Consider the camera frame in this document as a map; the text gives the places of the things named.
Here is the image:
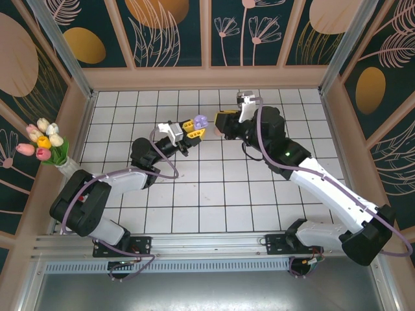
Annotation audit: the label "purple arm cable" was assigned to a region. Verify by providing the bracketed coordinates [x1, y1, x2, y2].
[60, 128, 180, 282]
[251, 95, 414, 280]

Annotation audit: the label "wall panel big pink oval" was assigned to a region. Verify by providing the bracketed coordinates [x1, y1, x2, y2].
[0, 0, 72, 137]

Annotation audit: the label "wall panel small golden oval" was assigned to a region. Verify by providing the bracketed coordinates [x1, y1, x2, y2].
[40, 0, 130, 69]

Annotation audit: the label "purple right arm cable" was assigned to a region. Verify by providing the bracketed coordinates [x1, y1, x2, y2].
[251, 95, 414, 280]

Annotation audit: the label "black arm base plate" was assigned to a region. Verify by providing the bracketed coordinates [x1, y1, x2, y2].
[92, 235, 153, 259]
[264, 233, 326, 257]

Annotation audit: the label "grey metal sheet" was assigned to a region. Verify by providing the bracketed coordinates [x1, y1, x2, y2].
[32, 273, 393, 311]

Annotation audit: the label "wall panel large orange circle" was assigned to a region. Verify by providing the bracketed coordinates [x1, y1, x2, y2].
[115, 0, 207, 68]

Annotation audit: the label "aluminium frame post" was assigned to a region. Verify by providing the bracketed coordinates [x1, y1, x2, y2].
[318, 0, 381, 95]
[27, 0, 99, 102]

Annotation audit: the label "wall panel white flower outlines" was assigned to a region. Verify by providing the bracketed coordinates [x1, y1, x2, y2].
[0, 109, 45, 234]

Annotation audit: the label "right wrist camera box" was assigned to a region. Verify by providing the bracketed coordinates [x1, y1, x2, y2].
[235, 91, 258, 124]

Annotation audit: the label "wall panel golden oval feather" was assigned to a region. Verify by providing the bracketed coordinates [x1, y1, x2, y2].
[340, 0, 415, 142]

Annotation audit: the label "artificial tulip bouquet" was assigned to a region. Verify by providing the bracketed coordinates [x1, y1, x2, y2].
[15, 118, 71, 166]

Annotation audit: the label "white ribbed vase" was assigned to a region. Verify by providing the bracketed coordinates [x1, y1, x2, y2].
[54, 157, 80, 178]

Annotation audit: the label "aluminium mounting rail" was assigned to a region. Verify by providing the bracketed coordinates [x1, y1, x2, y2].
[30, 229, 386, 262]

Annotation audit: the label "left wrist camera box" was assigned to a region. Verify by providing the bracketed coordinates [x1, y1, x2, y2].
[158, 122, 184, 145]

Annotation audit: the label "wall panel pink flower outlines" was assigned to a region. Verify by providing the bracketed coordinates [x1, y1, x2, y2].
[209, 0, 286, 68]

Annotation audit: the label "wall panel pink oval feathers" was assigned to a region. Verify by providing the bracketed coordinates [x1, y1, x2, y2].
[284, 0, 359, 67]

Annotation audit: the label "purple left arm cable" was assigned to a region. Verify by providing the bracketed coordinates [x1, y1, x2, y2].
[60, 128, 180, 282]

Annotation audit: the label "slotted grey cable duct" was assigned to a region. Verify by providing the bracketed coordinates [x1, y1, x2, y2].
[43, 260, 292, 275]

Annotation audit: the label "wall panel pink leaf outlines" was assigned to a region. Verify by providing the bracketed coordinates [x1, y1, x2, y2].
[369, 122, 415, 233]

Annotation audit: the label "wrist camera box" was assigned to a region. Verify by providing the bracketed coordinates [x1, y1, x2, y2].
[158, 122, 184, 145]
[235, 91, 258, 124]

